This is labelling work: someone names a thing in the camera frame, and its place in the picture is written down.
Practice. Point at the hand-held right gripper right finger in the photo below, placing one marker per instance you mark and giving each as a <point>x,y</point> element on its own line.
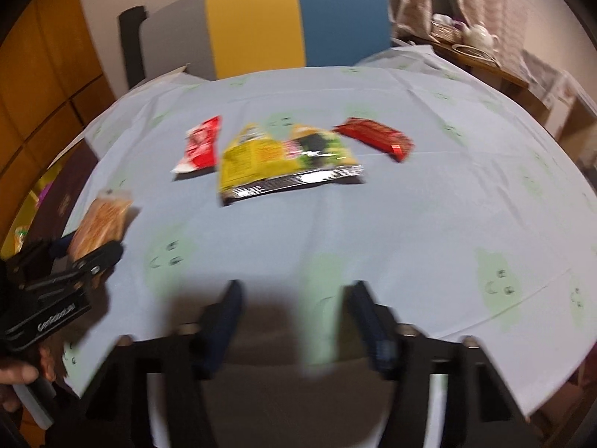
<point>373,331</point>

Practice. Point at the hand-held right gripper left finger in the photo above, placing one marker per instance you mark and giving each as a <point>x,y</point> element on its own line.
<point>224,326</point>

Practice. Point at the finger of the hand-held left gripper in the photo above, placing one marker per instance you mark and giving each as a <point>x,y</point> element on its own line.
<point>100,263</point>
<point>46,249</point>

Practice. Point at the clear sesame bar packet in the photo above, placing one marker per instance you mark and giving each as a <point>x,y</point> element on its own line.
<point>100,224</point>

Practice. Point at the dark brown gift box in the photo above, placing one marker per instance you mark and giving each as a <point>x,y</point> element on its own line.
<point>70,186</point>

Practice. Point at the person's left hand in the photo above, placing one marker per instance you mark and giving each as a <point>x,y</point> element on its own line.
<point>16,375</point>

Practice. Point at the light blue printed tablecloth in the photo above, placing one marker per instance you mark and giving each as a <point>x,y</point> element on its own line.
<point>280,242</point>

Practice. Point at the red white snack packet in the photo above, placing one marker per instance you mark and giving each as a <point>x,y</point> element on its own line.
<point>200,147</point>

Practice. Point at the yellow snack bag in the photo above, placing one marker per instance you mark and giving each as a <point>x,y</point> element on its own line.
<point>261,158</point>

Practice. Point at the dark red bar packet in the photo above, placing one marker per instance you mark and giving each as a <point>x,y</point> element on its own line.
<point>373,135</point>

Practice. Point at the grey yellow blue chair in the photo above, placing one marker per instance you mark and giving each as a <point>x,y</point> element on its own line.
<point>252,23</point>

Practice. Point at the wooden side table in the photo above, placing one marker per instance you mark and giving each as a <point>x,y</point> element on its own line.
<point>513,81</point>

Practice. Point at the wicker basket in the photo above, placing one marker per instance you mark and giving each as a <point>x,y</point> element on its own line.
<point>445,32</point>

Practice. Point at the white teapot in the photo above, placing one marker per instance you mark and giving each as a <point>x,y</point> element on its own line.
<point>478,36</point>

